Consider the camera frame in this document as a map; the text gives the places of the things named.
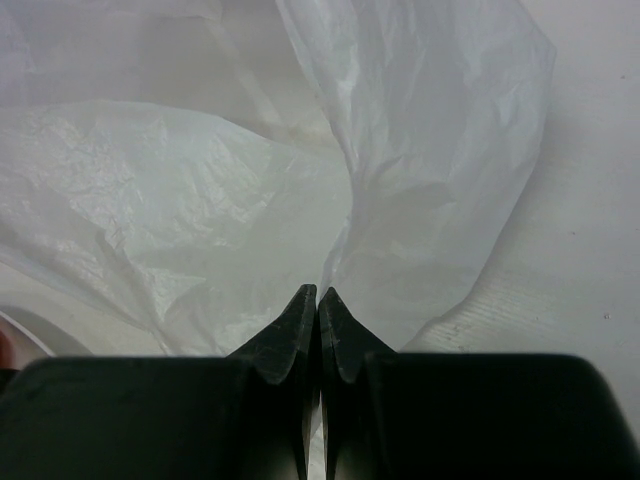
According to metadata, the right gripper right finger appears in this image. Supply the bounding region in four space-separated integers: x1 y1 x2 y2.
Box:
318 289 639 479

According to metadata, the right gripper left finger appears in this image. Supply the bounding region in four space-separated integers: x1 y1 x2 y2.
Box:
1 285 317 479

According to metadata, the white plastic bag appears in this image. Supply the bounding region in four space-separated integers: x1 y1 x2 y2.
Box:
1 1 556 354

